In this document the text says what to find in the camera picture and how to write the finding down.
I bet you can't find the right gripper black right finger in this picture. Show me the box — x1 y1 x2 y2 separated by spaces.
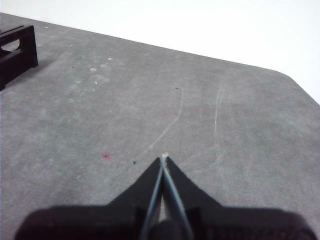
163 155 316 240

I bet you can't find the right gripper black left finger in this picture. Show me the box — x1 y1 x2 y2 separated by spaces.
14 156 165 240

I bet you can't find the black plate rack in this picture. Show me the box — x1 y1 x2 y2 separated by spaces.
0 24 39 91

